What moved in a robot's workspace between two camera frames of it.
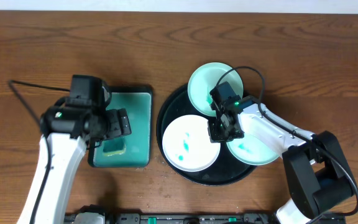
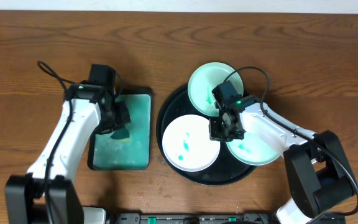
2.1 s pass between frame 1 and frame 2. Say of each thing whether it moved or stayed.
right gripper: stayed
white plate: stayed
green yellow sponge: moved
